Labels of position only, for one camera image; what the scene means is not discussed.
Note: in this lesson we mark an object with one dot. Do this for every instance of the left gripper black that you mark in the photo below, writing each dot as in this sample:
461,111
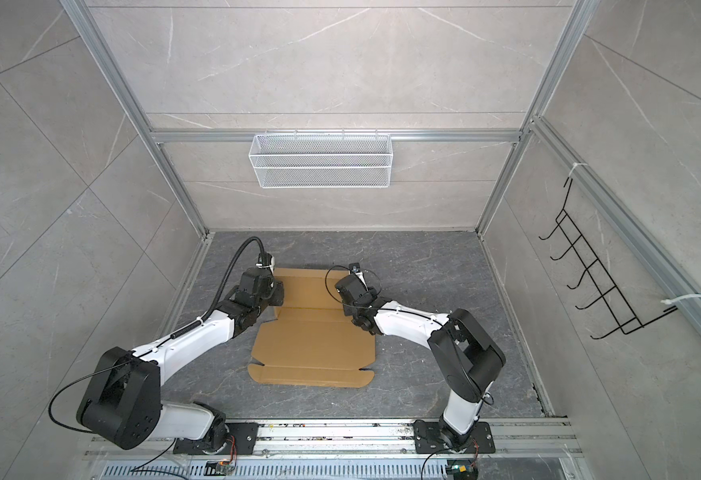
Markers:
278,289

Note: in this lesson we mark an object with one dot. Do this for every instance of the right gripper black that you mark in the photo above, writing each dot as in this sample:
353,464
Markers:
373,293

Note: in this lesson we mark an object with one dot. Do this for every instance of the brown cardboard box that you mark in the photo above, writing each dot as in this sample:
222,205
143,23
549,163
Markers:
312,342

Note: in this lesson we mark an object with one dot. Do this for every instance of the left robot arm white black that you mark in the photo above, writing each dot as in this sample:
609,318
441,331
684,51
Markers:
123,401

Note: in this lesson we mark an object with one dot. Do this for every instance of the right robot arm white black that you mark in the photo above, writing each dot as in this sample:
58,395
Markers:
467,357

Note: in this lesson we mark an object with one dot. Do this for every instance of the white wire mesh basket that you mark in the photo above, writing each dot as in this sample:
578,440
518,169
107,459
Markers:
314,161

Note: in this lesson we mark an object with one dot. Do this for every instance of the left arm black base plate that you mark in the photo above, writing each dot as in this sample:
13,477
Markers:
223,439

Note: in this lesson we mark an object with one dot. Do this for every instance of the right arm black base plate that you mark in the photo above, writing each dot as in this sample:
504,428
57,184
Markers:
436,436

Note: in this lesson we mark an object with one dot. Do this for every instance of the aluminium mounting rail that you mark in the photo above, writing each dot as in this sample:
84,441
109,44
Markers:
502,448

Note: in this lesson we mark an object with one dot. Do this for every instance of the black wire hook rack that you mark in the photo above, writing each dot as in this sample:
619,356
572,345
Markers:
594,270

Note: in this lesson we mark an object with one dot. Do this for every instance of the aluminium frame post left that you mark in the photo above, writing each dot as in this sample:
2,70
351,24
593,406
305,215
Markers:
87,29

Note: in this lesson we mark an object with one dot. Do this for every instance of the aluminium frame post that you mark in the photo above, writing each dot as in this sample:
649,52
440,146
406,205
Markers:
87,29
581,15

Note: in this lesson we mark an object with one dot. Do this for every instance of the aluminium frame post right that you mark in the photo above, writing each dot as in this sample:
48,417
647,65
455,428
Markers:
581,15

